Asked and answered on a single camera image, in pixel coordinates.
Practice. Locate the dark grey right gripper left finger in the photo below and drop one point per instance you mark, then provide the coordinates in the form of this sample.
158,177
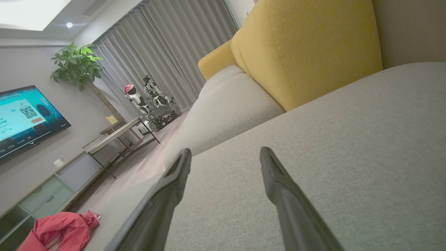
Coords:
160,205

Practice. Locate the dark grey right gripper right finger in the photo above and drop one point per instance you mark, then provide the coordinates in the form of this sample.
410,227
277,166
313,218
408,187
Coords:
296,216

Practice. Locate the red mesh shorts white trim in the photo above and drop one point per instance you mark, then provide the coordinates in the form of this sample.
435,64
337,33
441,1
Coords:
59,230

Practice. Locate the grey coffee table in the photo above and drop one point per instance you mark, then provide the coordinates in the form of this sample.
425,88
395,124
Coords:
111,136

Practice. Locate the grey fabric sofa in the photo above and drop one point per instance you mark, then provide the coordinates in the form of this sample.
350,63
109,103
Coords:
348,146

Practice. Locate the wheeled robot cart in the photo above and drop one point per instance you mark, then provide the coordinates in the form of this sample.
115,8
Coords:
163,116

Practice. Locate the small yellow container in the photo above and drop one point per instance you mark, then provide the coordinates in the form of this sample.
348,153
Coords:
112,120

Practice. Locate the humanoid robot with red hat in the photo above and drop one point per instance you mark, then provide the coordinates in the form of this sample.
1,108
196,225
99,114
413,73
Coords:
136,99

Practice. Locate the small white object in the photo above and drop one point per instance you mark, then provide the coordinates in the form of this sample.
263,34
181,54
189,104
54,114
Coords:
58,162

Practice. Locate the black white humanoid robot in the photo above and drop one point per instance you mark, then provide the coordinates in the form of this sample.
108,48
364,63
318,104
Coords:
156,92

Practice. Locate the long low TV cabinet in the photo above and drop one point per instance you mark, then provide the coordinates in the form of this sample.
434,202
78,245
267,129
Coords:
45,195

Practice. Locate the grey sofa back cushion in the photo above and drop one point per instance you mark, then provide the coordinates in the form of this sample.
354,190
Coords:
220,77

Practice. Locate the small yellow cushion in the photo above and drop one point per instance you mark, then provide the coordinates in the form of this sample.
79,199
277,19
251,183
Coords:
216,61

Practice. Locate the grey pleated curtain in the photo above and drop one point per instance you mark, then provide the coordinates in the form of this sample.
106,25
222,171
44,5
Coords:
167,45

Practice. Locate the green potted tree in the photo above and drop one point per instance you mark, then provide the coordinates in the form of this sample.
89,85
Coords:
76,64

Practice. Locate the large yellow cushion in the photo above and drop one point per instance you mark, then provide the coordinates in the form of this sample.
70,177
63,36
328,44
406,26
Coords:
306,45

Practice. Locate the ceiling air vent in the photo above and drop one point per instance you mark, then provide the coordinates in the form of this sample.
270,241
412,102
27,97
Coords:
94,7

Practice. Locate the recessed ceiling light panel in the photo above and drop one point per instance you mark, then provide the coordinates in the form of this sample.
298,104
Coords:
28,12

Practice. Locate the wall television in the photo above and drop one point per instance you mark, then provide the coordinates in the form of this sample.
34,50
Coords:
24,118

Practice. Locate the white wall switch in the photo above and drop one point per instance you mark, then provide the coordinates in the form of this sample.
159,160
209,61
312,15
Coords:
246,14

